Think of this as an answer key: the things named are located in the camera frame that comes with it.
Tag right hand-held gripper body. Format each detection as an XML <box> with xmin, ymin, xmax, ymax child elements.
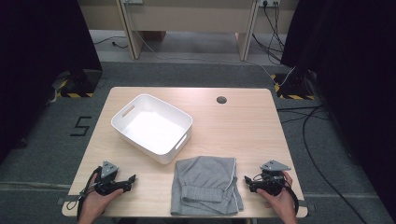
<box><xmin>252</xmin><ymin>159</ymin><xmax>292</xmax><ymax>197</ymax></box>

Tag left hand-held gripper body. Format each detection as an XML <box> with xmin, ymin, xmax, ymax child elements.
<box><xmin>92</xmin><ymin>160</ymin><xmax>131</xmax><ymax>197</ymax></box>

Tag grey pants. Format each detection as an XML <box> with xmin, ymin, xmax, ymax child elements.
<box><xmin>170</xmin><ymin>155</ymin><xmax>245</xmax><ymax>217</ymax></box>

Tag white plastic bin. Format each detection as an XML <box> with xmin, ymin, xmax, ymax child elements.
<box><xmin>110</xmin><ymin>93</ymin><xmax>194</xmax><ymax>165</ymax></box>

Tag person's right hand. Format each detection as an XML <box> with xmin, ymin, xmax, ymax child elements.
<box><xmin>256</xmin><ymin>171</ymin><xmax>296</xmax><ymax>217</ymax></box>

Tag person's left hand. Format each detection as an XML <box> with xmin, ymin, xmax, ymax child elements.
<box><xmin>79</xmin><ymin>173</ymin><xmax>124</xmax><ymax>217</ymax></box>

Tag dark grey floor tape strip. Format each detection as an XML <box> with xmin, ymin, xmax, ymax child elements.
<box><xmin>299</xmin><ymin>200</ymin><xmax>317</xmax><ymax>213</ymax></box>
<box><xmin>56</xmin><ymin>195</ymin><xmax>73</xmax><ymax>206</ymax></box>

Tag black stand base striped tape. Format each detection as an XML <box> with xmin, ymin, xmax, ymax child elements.
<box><xmin>270</xmin><ymin>73</ymin><xmax>316</xmax><ymax>101</ymax></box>
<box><xmin>55</xmin><ymin>68</ymin><xmax>104</xmax><ymax>99</ymax></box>

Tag black curtain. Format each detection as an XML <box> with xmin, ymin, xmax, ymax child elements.
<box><xmin>0</xmin><ymin>0</ymin><xmax>104</xmax><ymax>166</ymax></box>
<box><xmin>279</xmin><ymin>0</ymin><xmax>396</xmax><ymax>216</ymax></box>

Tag beige wooden desk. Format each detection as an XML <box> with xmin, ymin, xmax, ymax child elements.
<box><xmin>78</xmin><ymin>0</ymin><xmax>300</xmax><ymax>62</ymax></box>

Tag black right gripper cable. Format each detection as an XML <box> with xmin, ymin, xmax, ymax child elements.
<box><xmin>281</xmin><ymin>177</ymin><xmax>301</xmax><ymax>217</ymax></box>

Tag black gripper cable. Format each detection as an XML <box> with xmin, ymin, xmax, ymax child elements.
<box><xmin>65</xmin><ymin>166</ymin><xmax>104</xmax><ymax>220</ymax></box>
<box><xmin>281</xmin><ymin>177</ymin><xmax>301</xmax><ymax>217</ymax></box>

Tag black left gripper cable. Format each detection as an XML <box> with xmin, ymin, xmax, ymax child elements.
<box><xmin>65</xmin><ymin>166</ymin><xmax>104</xmax><ymax>220</ymax></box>

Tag long black floor cable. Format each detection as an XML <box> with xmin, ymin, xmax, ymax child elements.
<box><xmin>301</xmin><ymin>105</ymin><xmax>370</xmax><ymax>224</ymax></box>

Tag short black floor cable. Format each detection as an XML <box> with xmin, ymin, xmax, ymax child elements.
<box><xmin>276</xmin><ymin>105</ymin><xmax>331</xmax><ymax>124</ymax></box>

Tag black cable with plug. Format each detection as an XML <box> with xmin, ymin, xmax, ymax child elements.
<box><xmin>93</xmin><ymin>35</ymin><xmax>129</xmax><ymax>50</ymax></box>

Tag bundle of black socket cables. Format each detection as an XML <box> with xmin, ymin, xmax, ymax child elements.
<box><xmin>251</xmin><ymin>1</ymin><xmax>286</xmax><ymax>65</ymax></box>

